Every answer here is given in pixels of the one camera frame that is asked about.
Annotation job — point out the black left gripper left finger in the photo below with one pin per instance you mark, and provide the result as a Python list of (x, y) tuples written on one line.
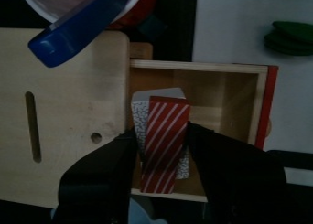
[(96, 179)]

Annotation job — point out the wooden box with red edge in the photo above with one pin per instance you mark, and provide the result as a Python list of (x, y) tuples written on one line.
[(212, 87)]

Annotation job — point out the small wooden block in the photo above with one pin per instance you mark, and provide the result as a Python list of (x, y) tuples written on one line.
[(141, 50)]

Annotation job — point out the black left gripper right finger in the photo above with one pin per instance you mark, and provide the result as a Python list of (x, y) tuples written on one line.
[(236, 179)]

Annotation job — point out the light wooden cutting board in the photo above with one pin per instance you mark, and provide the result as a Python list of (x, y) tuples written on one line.
[(69, 112)]

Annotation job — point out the white round plate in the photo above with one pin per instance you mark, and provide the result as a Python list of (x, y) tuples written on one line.
[(53, 2)]

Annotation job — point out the green toy leaf piece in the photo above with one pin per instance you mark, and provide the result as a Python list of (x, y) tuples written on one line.
[(291, 38)]

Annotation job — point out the red toy food piece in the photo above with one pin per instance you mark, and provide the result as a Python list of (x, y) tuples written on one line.
[(137, 12)]

